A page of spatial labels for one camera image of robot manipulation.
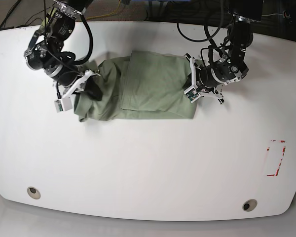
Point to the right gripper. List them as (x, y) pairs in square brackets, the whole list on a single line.
[(84, 83)]

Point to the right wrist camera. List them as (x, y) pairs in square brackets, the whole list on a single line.
[(62, 105)]

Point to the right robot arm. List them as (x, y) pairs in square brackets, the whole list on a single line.
[(45, 50)]

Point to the green t-shirt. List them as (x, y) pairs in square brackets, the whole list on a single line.
[(144, 85)]

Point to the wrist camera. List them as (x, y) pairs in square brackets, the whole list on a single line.
[(62, 105), (192, 94)]

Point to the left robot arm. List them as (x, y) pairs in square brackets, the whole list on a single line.
[(225, 64)]

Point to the left table grommet hole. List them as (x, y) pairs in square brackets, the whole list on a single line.
[(33, 193)]

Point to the red tape marking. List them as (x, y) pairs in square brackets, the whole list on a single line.
[(274, 157)]

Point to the right table grommet hole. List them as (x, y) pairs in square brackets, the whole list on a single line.
[(249, 205)]

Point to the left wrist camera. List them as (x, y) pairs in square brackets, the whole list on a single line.
[(192, 94)]

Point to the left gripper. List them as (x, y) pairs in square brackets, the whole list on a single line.
[(202, 80)]

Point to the table grommet hole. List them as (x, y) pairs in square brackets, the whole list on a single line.
[(249, 205), (33, 193)]

